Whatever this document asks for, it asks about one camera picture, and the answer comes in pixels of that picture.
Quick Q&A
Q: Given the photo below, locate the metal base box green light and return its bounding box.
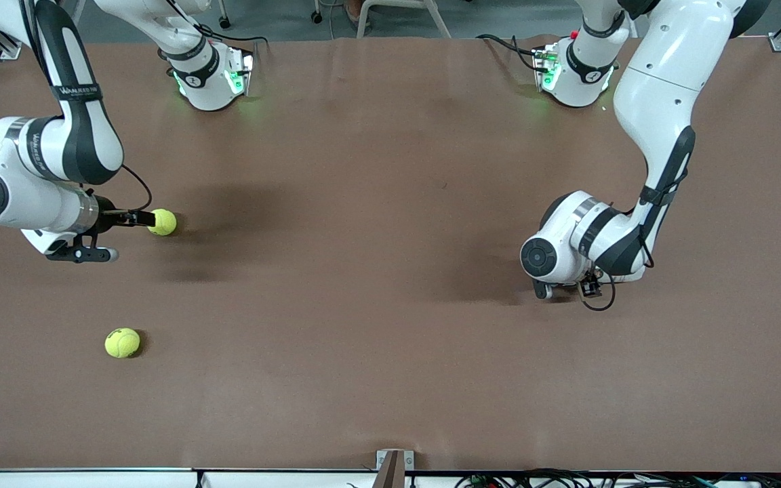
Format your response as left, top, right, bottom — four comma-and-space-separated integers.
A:
532, 42, 562, 92
226, 47, 256, 97

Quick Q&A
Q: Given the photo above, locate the brown wooden beam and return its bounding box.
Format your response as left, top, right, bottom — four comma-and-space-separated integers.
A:
372, 452, 406, 488

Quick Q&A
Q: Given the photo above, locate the yellow tennis ball black logo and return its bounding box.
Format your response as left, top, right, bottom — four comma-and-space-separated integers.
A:
104, 327, 141, 359

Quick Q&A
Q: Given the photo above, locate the grey metal bracket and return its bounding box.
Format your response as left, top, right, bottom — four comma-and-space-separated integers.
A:
376, 449, 415, 472

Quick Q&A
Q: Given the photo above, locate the black cable bundle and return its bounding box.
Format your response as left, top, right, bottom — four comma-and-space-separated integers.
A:
455, 469, 781, 488

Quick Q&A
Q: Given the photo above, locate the white stool frame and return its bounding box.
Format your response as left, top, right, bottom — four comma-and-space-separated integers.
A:
357, 0, 453, 39

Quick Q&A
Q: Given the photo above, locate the brown table cover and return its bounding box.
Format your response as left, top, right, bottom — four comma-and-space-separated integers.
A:
0, 35, 781, 473

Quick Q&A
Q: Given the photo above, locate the white table edge rail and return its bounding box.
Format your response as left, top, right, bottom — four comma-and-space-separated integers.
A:
0, 468, 781, 488

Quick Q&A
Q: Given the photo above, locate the black base cable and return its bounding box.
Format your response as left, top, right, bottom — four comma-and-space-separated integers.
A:
197, 24, 269, 52
477, 33, 542, 72

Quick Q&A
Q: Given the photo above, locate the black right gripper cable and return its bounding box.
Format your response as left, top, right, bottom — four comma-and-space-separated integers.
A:
119, 165, 155, 213

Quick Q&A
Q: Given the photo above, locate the plain yellow tennis ball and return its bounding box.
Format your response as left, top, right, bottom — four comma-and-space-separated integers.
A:
147, 207, 178, 237

